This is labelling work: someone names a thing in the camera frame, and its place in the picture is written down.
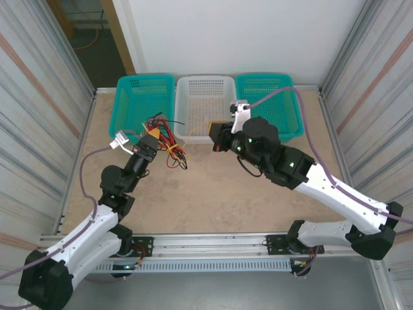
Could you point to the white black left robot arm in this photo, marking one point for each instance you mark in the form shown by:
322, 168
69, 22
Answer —
96, 219

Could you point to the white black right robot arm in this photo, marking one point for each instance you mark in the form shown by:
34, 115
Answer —
338, 193

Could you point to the teal perforated plastic basket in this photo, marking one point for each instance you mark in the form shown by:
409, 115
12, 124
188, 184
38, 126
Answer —
129, 106
280, 113

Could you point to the white perforated plastic basket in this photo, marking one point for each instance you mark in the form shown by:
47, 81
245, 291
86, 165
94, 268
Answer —
206, 97

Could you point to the wooden plank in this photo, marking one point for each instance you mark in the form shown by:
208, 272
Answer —
62, 19

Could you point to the aluminium table edge frame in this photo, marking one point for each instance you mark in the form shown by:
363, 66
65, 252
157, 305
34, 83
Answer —
95, 94

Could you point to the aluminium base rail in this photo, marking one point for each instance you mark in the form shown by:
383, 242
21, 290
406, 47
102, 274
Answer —
209, 242

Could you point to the wooden door frame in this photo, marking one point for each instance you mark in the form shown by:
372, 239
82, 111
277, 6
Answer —
118, 38

